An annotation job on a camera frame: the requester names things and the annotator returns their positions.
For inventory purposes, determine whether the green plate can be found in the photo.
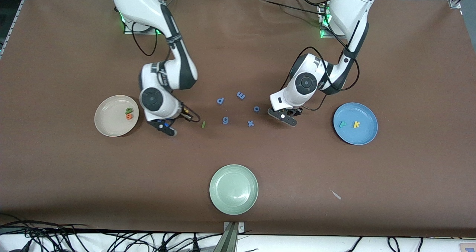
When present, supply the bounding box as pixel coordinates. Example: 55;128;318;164
209;164;259;216

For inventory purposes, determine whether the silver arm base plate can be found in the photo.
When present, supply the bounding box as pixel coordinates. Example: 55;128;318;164
317;4;337;39
121;16;164;35

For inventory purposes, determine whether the black cable with yellow plug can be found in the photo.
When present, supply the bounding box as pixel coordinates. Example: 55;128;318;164
180;102;202;123

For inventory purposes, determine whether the blue plate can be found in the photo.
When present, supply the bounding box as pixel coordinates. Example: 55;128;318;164
333;102;378;146

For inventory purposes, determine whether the beige brown plate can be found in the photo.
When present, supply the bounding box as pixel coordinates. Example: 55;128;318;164
94;95;139;137

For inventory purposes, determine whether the brown table cover mat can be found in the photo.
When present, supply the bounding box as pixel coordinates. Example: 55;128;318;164
0;0;476;237

